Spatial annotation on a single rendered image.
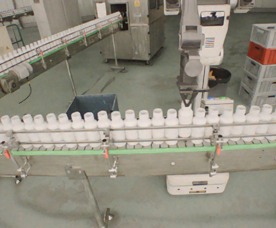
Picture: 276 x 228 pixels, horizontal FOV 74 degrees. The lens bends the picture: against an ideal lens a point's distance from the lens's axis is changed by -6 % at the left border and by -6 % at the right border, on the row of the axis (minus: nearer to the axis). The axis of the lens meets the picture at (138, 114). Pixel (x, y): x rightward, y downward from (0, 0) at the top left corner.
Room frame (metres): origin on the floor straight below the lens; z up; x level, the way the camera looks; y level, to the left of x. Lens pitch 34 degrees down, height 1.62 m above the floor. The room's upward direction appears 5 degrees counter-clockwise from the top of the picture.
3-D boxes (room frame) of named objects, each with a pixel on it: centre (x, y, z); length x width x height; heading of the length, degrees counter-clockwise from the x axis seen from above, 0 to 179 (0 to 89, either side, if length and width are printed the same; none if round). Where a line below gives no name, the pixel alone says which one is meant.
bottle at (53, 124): (0.71, 0.38, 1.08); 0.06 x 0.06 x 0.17
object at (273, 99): (2.48, -1.96, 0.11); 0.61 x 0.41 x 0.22; 91
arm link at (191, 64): (0.64, -0.20, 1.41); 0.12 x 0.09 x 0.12; 175
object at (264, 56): (2.48, -1.96, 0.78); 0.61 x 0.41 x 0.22; 92
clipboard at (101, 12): (4.63, 0.60, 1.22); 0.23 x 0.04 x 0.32; 68
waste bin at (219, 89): (2.19, -0.95, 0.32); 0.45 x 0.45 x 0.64
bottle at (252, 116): (0.63, -0.49, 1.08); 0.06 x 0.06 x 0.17
